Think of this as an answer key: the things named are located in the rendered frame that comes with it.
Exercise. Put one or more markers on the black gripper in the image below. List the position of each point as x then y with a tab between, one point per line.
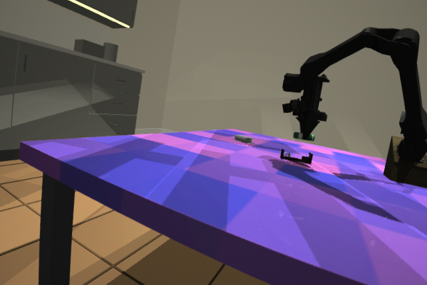
309	119

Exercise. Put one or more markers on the dark green and grey cylinder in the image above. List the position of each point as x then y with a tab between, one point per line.
298	135

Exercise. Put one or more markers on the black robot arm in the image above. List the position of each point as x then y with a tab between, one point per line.
402	45

